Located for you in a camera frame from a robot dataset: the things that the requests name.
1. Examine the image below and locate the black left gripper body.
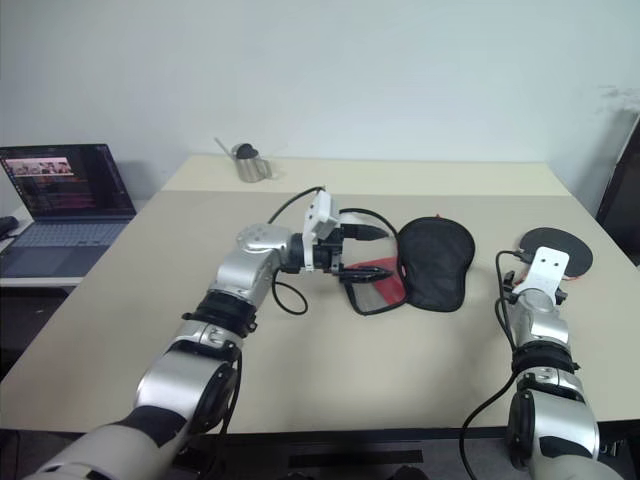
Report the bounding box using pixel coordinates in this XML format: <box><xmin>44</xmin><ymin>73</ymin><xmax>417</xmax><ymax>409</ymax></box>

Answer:
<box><xmin>312</xmin><ymin>224</ymin><xmax>359</xmax><ymax>278</ymax></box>

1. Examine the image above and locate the black red paddle case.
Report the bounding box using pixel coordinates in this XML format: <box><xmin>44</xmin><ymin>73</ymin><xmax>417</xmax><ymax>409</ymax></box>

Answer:
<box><xmin>339</xmin><ymin>207</ymin><xmax>476</xmax><ymax>317</ymax></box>

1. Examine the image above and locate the black table tennis paddle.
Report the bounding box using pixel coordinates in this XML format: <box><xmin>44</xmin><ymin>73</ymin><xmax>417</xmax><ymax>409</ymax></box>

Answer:
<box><xmin>518</xmin><ymin>227</ymin><xmax>595</xmax><ymax>282</ymax></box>

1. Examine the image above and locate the stainless steel cup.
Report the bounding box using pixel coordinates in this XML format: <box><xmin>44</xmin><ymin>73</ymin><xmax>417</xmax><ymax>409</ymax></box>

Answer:
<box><xmin>230</xmin><ymin>143</ymin><xmax>274</xmax><ymax>184</ymax></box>

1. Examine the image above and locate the open laptop computer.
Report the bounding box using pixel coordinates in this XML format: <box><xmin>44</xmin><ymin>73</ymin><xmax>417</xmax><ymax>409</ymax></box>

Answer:
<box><xmin>0</xmin><ymin>143</ymin><xmax>139</xmax><ymax>279</ymax></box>

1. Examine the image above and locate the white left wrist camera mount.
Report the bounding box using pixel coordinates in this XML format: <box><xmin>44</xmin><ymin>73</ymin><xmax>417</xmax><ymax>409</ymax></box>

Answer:
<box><xmin>301</xmin><ymin>192</ymin><xmax>344</xmax><ymax>274</ymax></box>

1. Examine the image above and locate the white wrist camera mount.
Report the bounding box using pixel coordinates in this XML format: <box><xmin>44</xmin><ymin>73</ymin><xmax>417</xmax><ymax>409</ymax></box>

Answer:
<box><xmin>301</xmin><ymin>192</ymin><xmax>344</xmax><ymax>274</ymax></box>
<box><xmin>513</xmin><ymin>245</ymin><xmax>571</xmax><ymax>302</ymax></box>

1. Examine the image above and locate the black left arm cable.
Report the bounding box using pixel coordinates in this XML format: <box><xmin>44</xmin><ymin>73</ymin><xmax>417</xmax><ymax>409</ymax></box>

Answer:
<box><xmin>266</xmin><ymin>186</ymin><xmax>329</xmax><ymax>317</ymax></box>

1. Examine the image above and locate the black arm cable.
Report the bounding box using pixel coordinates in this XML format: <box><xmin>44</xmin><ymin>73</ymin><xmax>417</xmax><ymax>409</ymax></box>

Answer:
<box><xmin>458</xmin><ymin>248</ymin><xmax>532</xmax><ymax>480</ymax></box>
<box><xmin>266</xmin><ymin>186</ymin><xmax>329</xmax><ymax>317</ymax></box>

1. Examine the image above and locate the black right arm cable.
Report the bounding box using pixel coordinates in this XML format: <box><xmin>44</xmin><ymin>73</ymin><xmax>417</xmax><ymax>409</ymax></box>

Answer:
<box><xmin>458</xmin><ymin>248</ymin><xmax>532</xmax><ymax>480</ymax></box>

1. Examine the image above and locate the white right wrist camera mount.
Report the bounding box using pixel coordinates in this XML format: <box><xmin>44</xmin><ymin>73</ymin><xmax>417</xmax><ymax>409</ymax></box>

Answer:
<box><xmin>513</xmin><ymin>245</ymin><xmax>571</xmax><ymax>302</ymax></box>

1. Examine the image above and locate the black table frame bar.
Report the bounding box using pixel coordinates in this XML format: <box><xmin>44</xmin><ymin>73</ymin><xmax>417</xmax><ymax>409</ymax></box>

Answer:
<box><xmin>288</xmin><ymin>449</ymin><xmax>424</xmax><ymax>467</ymax></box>

